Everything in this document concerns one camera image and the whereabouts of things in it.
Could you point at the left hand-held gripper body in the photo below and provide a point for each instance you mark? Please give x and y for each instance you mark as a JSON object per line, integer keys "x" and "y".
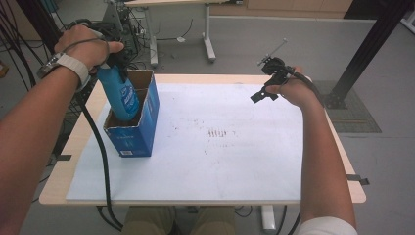
{"x": 111, "y": 36}

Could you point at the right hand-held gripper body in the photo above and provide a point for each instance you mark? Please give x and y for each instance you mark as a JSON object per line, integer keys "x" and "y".
{"x": 275, "y": 67}

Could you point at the blue bottle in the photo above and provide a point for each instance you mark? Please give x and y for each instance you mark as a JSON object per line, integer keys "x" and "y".
{"x": 120, "y": 94}

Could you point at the blue cardboard box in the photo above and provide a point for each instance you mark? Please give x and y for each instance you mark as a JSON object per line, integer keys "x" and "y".
{"x": 140, "y": 130}

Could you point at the person's right hand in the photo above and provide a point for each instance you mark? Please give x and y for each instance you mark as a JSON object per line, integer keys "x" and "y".
{"x": 293, "y": 91}

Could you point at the person's left hand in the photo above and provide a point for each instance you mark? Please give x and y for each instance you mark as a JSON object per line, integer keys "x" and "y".
{"x": 85, "y": 49}

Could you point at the grey computer equipment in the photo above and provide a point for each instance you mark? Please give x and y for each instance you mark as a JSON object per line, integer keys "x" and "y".
{"x": 122, "y": 19}

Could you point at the white-legged desk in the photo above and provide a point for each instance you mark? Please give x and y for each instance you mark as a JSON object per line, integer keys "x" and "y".
{"x": 208, "y": 32}

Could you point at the white table mat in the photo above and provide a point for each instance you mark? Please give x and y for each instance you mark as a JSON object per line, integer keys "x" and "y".
{"x": 208, "y": 156}

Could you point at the dark grey floor mat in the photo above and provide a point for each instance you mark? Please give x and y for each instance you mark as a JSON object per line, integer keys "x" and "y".
{"x": 355, "y": 111}

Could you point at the black metal stand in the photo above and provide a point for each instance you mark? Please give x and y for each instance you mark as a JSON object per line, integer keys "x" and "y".
{"x": 368, "y": 49}

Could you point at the black tape strip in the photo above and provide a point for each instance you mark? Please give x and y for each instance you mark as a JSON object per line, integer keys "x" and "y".
{"x": 63, "y": 157}
{"x": 358, "y": 179}

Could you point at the white table leg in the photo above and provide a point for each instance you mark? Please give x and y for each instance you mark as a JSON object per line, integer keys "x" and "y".
{"x": 268, "y": 217}

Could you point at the white sleeve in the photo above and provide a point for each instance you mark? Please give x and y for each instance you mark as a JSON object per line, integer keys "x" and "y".
{"x": 326, "y": 226}

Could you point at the person's khaki trouser legs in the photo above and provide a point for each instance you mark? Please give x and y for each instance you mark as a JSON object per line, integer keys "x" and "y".
{"x": 179, "y": 220}

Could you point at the black metal post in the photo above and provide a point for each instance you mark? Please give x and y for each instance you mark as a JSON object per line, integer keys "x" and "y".
{"x": 39, "y": 23}

